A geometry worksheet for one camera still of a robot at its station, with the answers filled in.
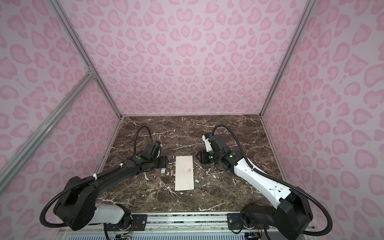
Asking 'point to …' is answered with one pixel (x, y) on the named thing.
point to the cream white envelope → (184, 179)
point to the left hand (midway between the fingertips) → (165, 159)
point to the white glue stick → (163, 170)
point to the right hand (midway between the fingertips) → (199, 155)
